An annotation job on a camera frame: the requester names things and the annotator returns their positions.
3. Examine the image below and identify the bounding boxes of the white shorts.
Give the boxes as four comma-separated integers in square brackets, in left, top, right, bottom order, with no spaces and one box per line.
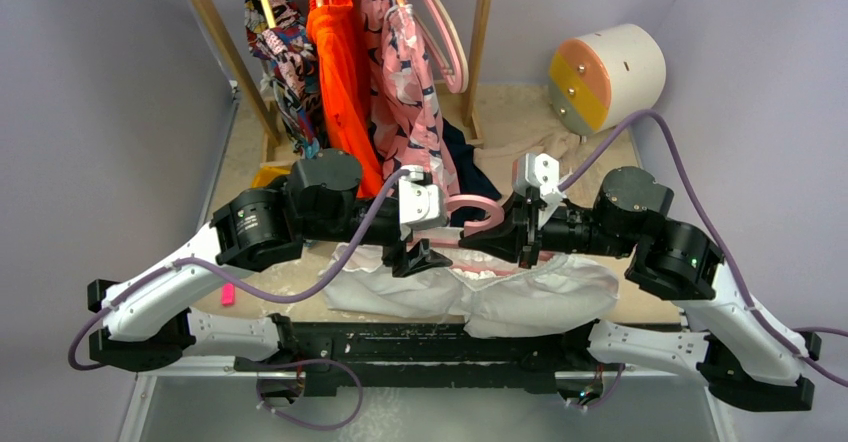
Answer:
[323,246,619,338]

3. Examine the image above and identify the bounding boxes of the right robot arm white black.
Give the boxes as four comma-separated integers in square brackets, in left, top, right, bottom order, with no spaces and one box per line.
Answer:
[459,166,821,412]

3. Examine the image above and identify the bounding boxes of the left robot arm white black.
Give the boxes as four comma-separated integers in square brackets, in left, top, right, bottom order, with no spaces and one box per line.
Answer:
[76,149,448,372]

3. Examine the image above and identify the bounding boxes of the navy blue shorts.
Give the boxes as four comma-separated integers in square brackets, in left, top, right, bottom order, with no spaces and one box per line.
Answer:
[443,118,502,227]

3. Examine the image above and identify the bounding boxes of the beige shorts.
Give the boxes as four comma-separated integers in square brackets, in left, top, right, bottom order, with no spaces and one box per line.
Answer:
[473,127,637,324]

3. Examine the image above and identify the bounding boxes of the pink shark print shorts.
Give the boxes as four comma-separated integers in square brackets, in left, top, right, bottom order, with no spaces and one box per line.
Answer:
[360,0,460,196]

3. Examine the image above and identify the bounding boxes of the comic print shorts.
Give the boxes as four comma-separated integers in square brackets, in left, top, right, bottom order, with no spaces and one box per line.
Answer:
[244,0,328,158]

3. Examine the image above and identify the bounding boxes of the orange mesh shorts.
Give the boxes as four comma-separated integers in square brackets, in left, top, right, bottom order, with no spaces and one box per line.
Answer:
[307,0,383,198]

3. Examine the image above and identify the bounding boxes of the yellow plastic bin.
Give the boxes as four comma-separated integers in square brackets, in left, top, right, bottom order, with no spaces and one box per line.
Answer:
[251,166,291,189]

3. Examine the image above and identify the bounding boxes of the round white drawer cabinet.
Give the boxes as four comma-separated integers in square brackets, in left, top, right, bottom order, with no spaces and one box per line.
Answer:
[548,24,667,137]

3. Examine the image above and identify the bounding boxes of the pink plastic clip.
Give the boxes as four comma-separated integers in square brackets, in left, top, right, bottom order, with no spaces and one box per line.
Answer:
[219,284,236,307]

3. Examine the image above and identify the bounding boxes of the wooden clothes rack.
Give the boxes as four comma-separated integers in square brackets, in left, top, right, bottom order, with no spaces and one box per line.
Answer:
[189,0,492,166]

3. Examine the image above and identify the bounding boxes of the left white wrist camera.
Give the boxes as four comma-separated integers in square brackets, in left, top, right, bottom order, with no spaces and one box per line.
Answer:
[397,165,449,237]

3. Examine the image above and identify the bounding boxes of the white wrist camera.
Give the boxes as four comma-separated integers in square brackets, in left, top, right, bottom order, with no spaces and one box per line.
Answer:
[397,165,449,237]
[512,153,566,228]

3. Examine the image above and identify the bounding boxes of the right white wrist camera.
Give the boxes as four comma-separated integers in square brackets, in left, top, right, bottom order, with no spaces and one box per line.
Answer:
[512,153,566,228]

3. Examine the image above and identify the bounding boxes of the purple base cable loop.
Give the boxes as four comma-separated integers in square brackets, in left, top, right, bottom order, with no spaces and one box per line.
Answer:
[254,359,366,433]

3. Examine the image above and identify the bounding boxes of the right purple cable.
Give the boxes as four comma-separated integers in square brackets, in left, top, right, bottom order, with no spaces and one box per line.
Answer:
[556,108,848,389]

